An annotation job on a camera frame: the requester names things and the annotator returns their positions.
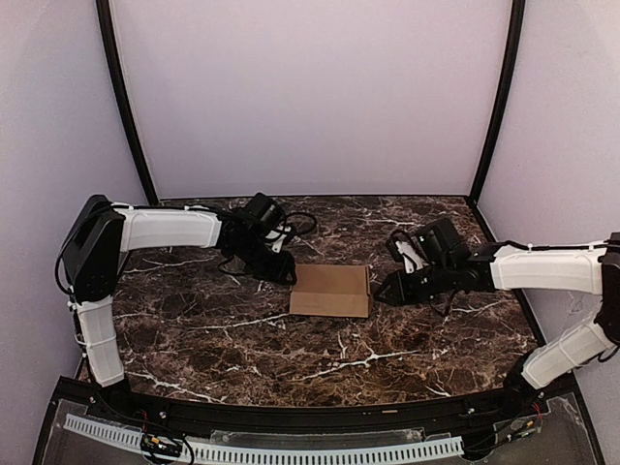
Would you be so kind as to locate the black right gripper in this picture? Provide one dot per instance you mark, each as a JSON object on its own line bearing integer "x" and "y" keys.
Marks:
{"x": 413, "y": 282}

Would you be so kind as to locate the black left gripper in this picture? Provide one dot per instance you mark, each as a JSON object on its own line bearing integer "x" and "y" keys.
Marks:
{"x": 264, "y": 263}

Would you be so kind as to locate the brown cardboard paper box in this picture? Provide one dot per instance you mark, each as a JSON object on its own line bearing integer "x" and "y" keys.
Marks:
{"x": 334, "y": 291}

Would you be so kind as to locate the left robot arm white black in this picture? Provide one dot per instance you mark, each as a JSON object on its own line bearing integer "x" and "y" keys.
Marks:
{"x": 89, "y": 264}

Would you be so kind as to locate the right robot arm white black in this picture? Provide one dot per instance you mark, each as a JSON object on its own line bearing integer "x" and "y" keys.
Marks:
{"x": 437, "y": 260}

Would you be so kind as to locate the right small circuit board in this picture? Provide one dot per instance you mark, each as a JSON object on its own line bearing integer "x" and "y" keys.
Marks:
{"x": 520, "y": 429}

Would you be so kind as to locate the small green circuit board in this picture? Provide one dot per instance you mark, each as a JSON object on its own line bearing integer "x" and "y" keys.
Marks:
{"x": 159, "y": 445}

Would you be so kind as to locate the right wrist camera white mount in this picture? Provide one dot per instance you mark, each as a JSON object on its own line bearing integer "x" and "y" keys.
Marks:
{"x": 403, "y": 249}

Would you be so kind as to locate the black front table rail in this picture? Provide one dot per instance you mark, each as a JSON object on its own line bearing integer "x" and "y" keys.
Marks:
{"x": 476, "y": 412}

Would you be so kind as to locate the white slotted cable duct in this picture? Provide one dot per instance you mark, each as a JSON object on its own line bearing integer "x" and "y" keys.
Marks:
{"x": 224, "y": 447}

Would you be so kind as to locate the black right frame post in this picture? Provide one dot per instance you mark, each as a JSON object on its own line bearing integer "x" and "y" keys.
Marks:
{"x": 502, "y": 94}

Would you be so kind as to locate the black frame post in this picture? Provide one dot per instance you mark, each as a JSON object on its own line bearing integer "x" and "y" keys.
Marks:
{"x": 502, "y": 94}
{"x": 122, "y": 99}

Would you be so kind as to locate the black left frame post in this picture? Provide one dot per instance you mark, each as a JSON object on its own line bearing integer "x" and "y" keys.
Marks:
{"x": 122, "y": 99}

